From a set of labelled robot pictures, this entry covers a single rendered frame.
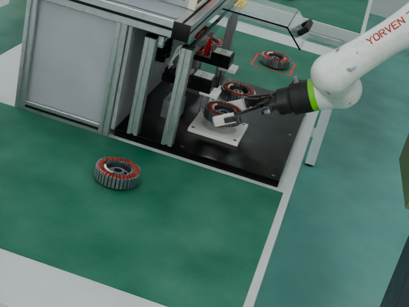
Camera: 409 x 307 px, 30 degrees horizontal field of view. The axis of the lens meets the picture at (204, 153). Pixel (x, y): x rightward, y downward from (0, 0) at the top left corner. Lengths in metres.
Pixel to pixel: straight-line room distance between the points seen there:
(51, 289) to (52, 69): 0.78
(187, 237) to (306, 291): 1.36
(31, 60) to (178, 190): 0.55
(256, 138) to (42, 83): 0.63
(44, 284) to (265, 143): 0.94
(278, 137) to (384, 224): 1.50
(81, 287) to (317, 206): 2.25
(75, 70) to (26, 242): 0.62
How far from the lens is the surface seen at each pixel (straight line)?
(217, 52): 2.40
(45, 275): 1.55
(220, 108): 2.24
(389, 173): 4.23
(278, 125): 2.37
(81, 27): 2.04
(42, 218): 1.71
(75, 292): 1.52
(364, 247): 3.45
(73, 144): 2.03
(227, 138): 2.17
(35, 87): 2.15
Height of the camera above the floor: 1.68
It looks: 26 degrees down
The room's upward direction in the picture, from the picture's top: 14 degrees clockwise
